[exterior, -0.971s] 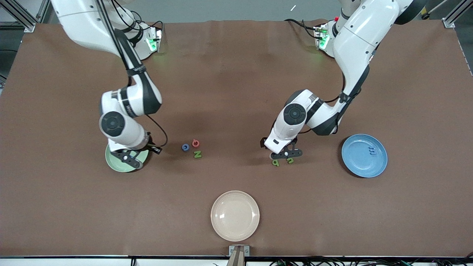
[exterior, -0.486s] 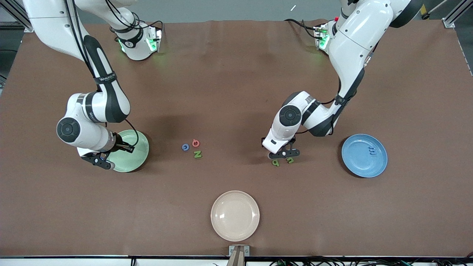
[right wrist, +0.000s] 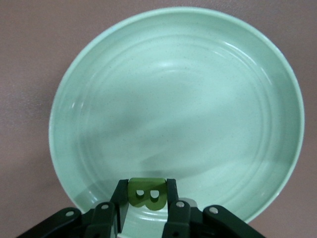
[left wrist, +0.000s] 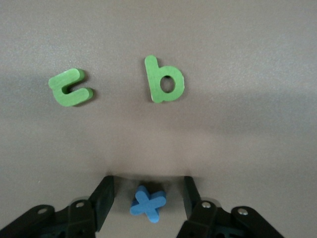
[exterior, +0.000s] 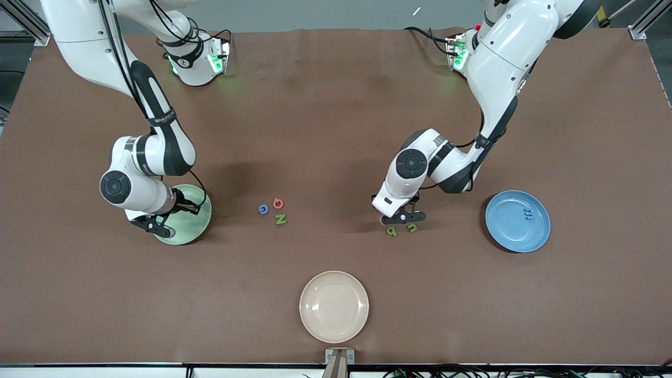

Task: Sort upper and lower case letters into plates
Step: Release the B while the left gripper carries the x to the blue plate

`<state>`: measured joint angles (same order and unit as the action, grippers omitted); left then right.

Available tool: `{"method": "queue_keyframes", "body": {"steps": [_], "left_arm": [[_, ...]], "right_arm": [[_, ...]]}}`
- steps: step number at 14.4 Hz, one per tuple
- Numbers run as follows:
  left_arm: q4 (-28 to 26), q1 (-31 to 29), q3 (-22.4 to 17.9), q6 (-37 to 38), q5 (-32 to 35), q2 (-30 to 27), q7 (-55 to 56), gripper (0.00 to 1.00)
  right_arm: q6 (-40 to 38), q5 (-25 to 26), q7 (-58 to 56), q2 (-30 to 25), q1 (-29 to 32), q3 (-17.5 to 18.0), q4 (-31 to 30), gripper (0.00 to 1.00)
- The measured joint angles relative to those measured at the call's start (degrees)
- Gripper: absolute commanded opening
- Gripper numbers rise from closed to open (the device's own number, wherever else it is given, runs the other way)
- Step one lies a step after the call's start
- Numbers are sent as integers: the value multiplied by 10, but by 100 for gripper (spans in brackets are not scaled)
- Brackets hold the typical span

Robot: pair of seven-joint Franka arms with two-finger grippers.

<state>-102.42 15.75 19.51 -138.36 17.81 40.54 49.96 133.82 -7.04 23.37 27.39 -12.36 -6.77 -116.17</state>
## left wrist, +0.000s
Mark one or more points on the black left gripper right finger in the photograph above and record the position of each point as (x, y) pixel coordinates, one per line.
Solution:
(210, 220)

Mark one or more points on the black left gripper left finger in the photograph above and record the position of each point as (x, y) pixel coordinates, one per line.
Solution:
(74, 220)

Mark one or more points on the blue small letter x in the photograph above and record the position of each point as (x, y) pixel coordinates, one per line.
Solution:
(147, 203)

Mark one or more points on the green letter u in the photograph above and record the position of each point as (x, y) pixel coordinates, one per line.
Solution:
(59, 94)

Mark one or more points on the green small letter b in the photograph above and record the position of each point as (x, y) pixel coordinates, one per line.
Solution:
(151, 74)

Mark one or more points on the brown table mat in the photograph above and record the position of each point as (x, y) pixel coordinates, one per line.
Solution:
(223, 37)

